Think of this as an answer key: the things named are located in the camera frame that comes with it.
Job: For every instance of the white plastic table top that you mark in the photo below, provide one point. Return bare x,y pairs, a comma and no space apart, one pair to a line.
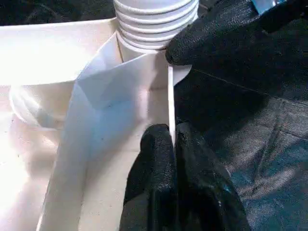
57,57

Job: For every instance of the white plastic table leg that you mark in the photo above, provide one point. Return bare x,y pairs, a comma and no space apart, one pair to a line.
154,24

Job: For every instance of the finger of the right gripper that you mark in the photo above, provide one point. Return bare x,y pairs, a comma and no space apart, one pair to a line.
240,43

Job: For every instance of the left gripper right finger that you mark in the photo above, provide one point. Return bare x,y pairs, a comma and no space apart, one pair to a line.
207,192

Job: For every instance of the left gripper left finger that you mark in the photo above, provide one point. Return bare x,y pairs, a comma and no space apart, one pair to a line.
151,187

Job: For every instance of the black plastic mat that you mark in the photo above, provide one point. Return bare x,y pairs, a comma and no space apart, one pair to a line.
260,159

